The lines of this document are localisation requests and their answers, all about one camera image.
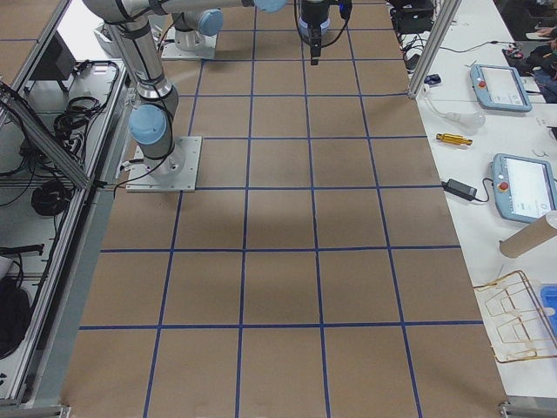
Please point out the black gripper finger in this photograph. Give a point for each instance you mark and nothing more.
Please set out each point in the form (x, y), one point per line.
(315, 51)

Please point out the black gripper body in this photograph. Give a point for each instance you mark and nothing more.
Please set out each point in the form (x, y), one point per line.
(314, 23)

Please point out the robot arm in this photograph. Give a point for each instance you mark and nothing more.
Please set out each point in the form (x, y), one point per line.
(151, 124)
(192, 28)

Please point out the small blue device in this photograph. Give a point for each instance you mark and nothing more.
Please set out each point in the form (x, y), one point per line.
(432, 79)

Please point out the gold cylindrical tool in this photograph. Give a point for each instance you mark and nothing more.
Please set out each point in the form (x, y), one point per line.
(453, 139)

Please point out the far teach pendant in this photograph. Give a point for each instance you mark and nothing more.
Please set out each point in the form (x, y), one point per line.
(499, 88)

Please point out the teach pendant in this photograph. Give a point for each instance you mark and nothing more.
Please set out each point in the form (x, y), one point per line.
(524, 188)
(499, 88)

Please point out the black power adapter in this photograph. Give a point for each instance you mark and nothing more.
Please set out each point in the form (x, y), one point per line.
(459, 189)

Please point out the near teach pendant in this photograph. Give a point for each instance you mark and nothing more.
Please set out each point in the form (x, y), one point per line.
(524, 188)

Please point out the cardboard tube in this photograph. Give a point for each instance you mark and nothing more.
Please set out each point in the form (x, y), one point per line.
(531, 236)

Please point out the blue plastic box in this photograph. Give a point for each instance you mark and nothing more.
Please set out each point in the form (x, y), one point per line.
(548, 294)

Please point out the aluminium frame post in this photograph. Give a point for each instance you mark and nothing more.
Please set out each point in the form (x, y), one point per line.
(440, 28)

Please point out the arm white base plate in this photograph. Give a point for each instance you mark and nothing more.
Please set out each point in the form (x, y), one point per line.
(191, 46)
(178, 173)

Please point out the gold wire rack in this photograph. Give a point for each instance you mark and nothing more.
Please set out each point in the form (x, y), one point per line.
(517, 322)

